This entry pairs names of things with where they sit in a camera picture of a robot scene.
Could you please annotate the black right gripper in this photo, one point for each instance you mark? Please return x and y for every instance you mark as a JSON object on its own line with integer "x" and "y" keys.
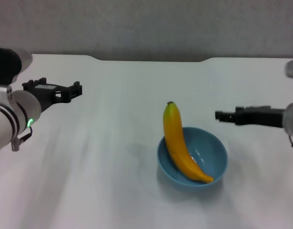
{"x": 260, "y": 117}

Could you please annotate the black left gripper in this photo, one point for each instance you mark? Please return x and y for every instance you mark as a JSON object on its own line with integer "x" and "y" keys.
{"x": 45, "y": 95}

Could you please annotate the blue bowl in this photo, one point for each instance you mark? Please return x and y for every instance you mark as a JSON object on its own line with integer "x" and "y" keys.
{"x": 208, "y": 148}

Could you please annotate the yellow banana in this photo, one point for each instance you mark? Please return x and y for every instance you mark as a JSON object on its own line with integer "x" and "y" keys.
{"x": 173, "y": 133}

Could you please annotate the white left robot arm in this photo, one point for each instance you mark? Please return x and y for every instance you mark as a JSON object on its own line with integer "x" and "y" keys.
{"x": 10, "y": 119}

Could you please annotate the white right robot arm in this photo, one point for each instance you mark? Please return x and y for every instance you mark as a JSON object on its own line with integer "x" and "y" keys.
{"x": 291, "y": 119}

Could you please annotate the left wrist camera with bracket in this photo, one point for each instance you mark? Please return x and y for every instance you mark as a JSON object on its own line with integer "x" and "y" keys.
{"x": 5, "y": 64}

